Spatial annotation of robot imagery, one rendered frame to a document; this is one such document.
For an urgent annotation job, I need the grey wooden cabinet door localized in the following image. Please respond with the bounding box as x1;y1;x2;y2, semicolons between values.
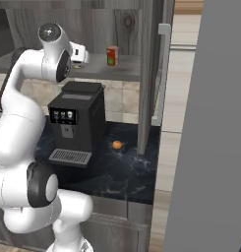
137;0;176;156

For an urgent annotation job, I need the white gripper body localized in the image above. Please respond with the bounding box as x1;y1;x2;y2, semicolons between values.
78;44;90;65

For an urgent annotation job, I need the grey tall appliance panel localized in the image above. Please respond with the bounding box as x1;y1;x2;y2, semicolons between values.
162;0;241;252

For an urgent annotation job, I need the grey base cabinet run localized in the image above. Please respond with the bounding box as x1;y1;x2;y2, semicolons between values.
0;192;153;252

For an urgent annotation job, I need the black coffee machine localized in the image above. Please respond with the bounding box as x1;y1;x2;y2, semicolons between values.
47;81;108;169

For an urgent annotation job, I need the grey wooden wall cabinet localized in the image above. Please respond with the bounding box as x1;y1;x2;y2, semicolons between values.
0;0;155;83

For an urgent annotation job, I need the white cabinet door handle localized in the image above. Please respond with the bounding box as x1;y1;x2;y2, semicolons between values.
151;23;172;128

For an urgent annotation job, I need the small orange fruit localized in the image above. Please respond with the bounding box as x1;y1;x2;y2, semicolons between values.
112;140;124;151

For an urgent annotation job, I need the red and green can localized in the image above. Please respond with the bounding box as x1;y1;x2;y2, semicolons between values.
106;45;120;67

